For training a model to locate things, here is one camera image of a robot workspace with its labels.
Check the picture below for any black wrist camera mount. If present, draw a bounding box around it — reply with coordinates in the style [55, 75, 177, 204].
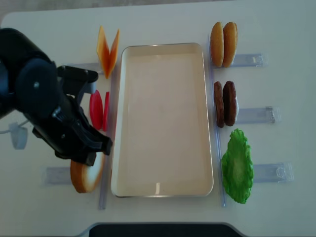
[57, 65, 99, 104]

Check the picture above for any red tomato slice left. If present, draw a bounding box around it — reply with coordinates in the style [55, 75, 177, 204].
[89, 90, 103, 130]

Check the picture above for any clear holder strip lettuce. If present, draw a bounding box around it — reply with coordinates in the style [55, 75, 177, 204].
[253, 162, 294, 183]

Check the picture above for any black chair seat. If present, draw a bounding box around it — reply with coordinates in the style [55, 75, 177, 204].
[89, 224, 240, 237]

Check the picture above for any golden bun slice right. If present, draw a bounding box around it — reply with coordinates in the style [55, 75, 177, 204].
[222, 22, 238, 68]

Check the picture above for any clear holder strip patty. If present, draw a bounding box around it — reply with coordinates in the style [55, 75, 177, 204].
[236, 106, 281, 124]

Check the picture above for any golden bun slice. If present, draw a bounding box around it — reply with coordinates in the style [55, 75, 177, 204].
[210, 22, 224, 67]
[222, 22, 238, 68]

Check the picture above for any red tomato slice right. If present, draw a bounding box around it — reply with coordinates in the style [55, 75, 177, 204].
[102, 91, 110, 132]

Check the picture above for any cream rectangular metal tray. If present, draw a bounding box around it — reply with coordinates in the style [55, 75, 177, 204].
[111, 43, 214, 198]

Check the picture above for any green lettuce leaf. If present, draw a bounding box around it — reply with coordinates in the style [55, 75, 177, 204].
[221, 129, 254, 204]

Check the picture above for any orange cheese slice right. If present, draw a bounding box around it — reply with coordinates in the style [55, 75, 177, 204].
[108, 29, 120, 77]

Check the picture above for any orange cheese slice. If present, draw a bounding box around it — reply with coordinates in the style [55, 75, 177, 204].
[108, 29, 120, 77]
[96, 25, 110, 79]

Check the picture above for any toasted bun slice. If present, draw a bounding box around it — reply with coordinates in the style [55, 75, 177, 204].
[70, 152, 105, 193]

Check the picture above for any red tomato slice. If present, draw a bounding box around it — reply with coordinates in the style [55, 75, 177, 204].
[89, 90, 103, 130]
[102, 91, 110, 132]

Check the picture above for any brown meat patty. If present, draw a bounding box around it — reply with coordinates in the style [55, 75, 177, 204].
[214, 81, 224, 128]
[223, 81, 237, 126]

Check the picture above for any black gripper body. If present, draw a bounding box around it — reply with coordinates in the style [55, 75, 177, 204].
[31, 95, 96, 160]

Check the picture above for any brown meat patty left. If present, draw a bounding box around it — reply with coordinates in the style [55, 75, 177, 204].
[214, 81, 224, 128]

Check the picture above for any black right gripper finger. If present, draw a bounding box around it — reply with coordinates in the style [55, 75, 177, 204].
[85, 126, 113, 155]

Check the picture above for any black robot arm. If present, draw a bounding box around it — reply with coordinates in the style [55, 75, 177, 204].
[0, 28, 113, 166]

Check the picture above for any golden bun slice left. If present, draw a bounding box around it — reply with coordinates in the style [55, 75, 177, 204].
[210, 22, 224, 67]

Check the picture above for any brown meat patty right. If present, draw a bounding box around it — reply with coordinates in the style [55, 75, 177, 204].
[223, 81, 237, 126]

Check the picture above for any orange cheese slice left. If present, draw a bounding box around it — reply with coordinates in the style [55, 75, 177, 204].
[96, 25, 110, 79]

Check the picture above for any clear long rail right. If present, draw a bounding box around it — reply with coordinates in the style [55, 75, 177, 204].
[208, 34, 227, 207]

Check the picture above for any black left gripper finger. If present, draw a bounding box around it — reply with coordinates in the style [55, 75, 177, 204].
[81, 152, 96, 166]

